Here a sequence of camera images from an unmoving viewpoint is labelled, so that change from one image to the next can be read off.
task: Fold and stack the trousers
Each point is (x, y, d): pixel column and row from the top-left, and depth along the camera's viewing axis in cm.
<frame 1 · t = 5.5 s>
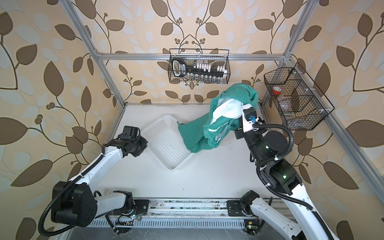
left hand: (147, 142, 86), fingers closed
right hand: (243, 111, 55), fingers closed
white plastic mesh basket: (165, 139, 102), on the table

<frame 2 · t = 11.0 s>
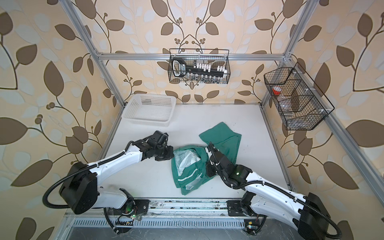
left hand: (175, 154, 84), fingers closed
right hand: (206, 164, 79), fingers closed
white plastic mesh basket: (153, 110, 121), on the table
green trousers: (189, 163, 80), point 11 cm above the table

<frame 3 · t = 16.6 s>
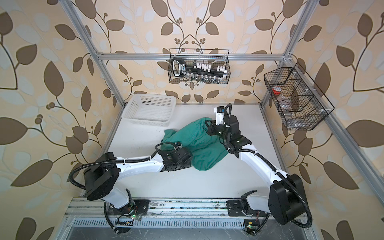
left hand: (190, 162, 85), fingers open
right hand: (206, 122, 80), fingers closed
green trousers: (207, 150, 93), point 4 cm above the table
the other named things where they were.

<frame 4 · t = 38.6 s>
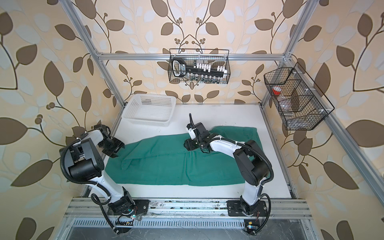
left hand: (121, 148, 93), fingers open
right hand: (188, 144, 91), fingers open
green trousers: (163, 157, 94), on the table
the other named things where they were.

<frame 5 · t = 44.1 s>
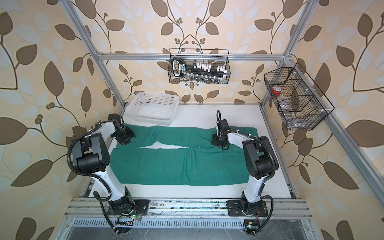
left hand: (133, 135, 97), fingers open
right hand: (215, 142, 98), fingers open
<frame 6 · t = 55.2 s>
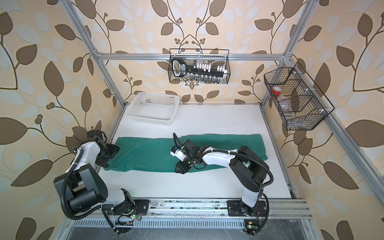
left hand: (113, 154, 85), fingers open
right hand: (177, 169, 84), fingers open
green trousers: (156, 153, 101), on the table
the other named things where they were.

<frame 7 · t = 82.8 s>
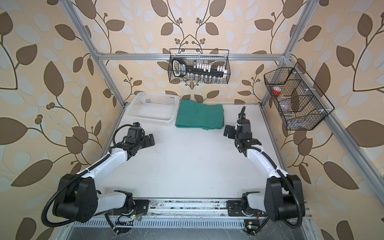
left hand: (146, 137, 89), fingers open
right hand: (233, 129, 87), fingers open
green trousers: (194, 114, 114), point 2 cm above the table
the other named things where they were.

